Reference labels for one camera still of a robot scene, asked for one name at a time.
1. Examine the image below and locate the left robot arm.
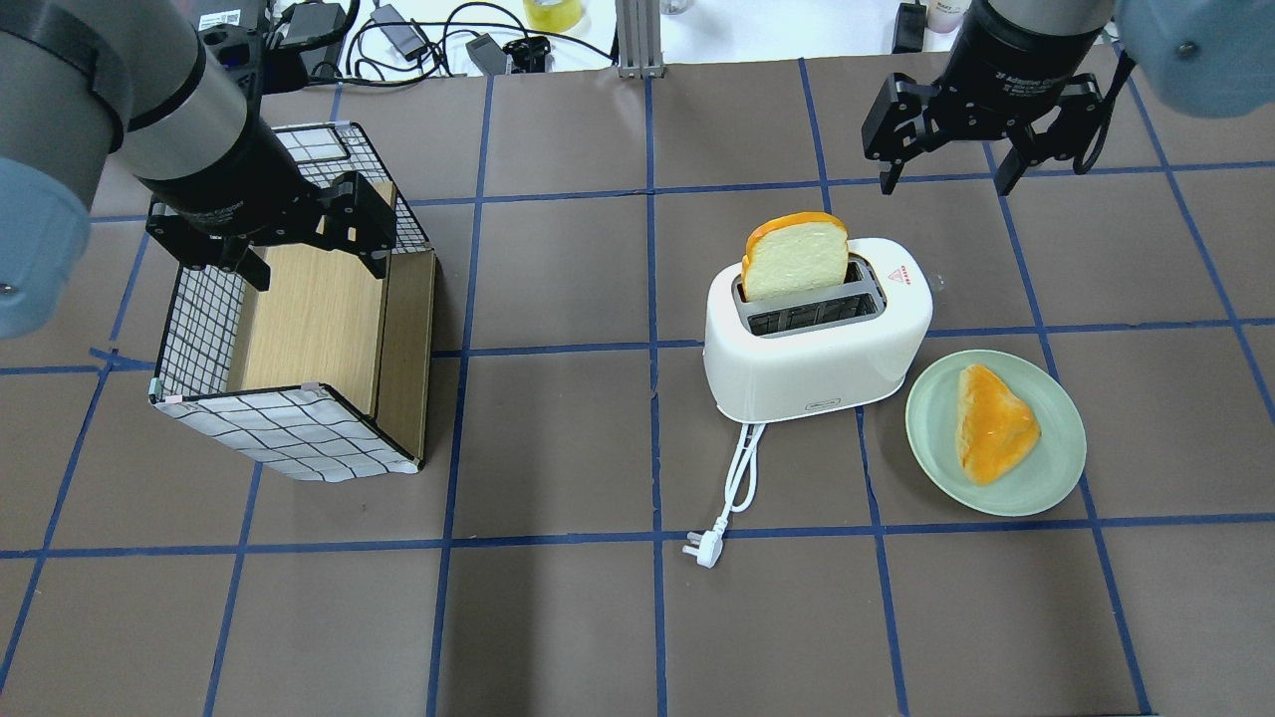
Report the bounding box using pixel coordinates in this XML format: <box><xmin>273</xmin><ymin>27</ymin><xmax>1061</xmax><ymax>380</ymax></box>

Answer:
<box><xmin>1</xmin><ymin>1</ymin><xmax>397</xmax><ymax>339</ymax></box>

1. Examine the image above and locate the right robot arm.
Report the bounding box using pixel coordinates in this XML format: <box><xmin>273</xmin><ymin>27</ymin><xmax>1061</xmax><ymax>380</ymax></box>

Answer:
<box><xmin>861</xmin><ymin>1</ymin><xmax>1274</xmax><ymax>195</ymax></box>

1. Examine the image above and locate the white toaster power cable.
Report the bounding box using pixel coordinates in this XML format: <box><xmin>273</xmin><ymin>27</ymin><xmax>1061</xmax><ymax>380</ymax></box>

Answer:
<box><xmin>682</xmin><ymin>420</ymin><xmax>768</xmax><ymax>570</ymax></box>

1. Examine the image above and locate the light green plate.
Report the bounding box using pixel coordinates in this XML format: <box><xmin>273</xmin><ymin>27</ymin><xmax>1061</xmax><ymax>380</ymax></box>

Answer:
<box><xmin>905</xmin><ymin>350</ymin><xmax>1088</xmax><ymax>517</ymax></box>

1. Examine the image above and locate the aluminium frame post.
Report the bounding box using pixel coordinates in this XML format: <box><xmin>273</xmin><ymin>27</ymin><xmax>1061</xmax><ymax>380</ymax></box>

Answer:
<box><xmin>615</xmin><ymin>0</ymin><xmax>666</xmax><ymax>79</ymax></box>

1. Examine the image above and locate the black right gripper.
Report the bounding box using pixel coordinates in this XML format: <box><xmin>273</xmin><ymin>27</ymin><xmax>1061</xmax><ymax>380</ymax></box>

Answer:
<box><xmin>862</xmin><ymin>20</ymin><xmax>1107</xmax><ymax>196</ymax></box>

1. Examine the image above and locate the bread slice in toaster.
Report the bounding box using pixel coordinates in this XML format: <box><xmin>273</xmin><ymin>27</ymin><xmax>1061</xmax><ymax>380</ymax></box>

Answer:
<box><xmin>741</xmin><ymin>211</ymin><xmax>849</xmax><ymax>302</ymax></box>

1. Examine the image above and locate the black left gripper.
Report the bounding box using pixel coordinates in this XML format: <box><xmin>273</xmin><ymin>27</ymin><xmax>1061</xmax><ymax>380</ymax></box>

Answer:
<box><xmin>145</xmin><ymin>128</ymin><xmax>397</xmax><ymax>292</ymax></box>

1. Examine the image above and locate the triangular toast on plate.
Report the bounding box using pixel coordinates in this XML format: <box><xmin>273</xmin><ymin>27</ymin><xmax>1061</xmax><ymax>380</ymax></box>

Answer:
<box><xmin>952</xmin><ymin>364</ymin><xmax>1042</xmax><ymax>486</ymax></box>

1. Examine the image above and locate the black power adapter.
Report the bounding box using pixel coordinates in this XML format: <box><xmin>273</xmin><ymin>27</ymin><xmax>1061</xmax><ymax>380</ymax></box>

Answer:
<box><xmin>371</xmin><ymin>4</ymin><xmax>428</xmax><ymax>61</ymax></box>

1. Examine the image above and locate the yellow tape roll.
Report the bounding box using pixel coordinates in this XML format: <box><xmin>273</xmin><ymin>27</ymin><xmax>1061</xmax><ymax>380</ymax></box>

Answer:
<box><xmin>521</xmin><ymin>0</ymin><xmax>587</xmax><ymax>34</ymax></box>

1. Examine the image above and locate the grid-patterned wooden storage box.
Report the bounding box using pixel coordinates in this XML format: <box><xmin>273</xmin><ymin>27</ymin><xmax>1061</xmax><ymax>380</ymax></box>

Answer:
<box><xmin>147</xmin><ymin>121</ymin><xmax>437</xmax><ymax>482</ymax></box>

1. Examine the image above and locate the white two-slot toaster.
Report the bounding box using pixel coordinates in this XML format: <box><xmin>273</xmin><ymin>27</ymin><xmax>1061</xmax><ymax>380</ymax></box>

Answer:
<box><xmin>703</xmin><ymin>237</ymin><xmax>933</xmax><ymax>425</ymax></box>

